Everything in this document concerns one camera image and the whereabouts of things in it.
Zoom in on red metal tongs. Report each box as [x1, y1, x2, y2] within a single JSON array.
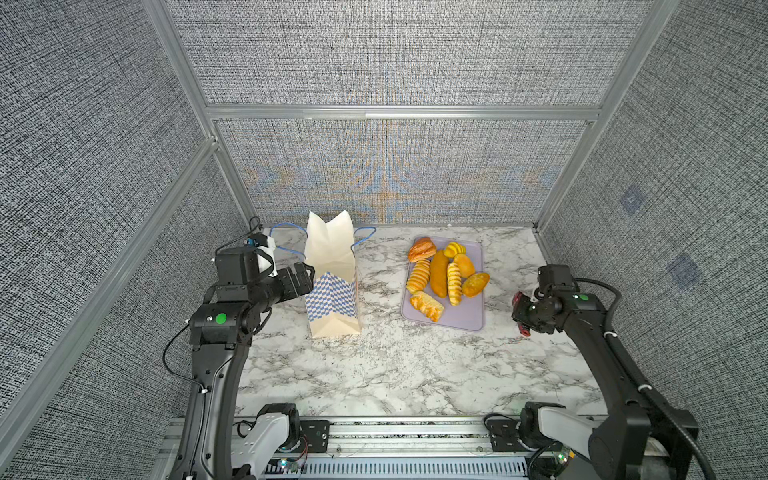
[[512, 291, 531, 337]]

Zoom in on checkered paper bag blue handles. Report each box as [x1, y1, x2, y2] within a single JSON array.
[[277, 210, 368, 339]]

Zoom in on striped yellow white bread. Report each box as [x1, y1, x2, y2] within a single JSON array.
[[447, 262, 462, 306]]

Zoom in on flaky pastry bread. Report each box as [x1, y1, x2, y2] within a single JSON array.
[[410, 291, 445, 323]]

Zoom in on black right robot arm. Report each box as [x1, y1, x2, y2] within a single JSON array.
[[512, 265, 716, 479]]

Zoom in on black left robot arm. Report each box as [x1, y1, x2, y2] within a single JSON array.
[[169, 259, 315, 479]]

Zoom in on small ridged yellow bread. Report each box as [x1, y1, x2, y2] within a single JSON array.
[[444, 241, 466, 259]]

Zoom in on ridged yellow bread left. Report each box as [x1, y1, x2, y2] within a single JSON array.
[[406, 258, 431, 294]]

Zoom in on brown glazed bread roll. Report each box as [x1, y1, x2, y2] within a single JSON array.
[[408, 237, 437, 263]]

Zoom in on lavender plastic tray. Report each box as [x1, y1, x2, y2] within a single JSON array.
[[400, 236, 490, 332]]

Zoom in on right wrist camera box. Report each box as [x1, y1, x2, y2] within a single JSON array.
[[535, 264, 580, 299]]

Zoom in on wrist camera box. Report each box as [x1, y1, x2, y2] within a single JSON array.
[[535, 264, 580, 299], [214, 233, 277, 286]]

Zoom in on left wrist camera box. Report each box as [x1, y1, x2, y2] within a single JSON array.
[[214, 233, 277, 286]]

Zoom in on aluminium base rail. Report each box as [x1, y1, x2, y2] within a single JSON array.
[[149, 415, 601, 480]]

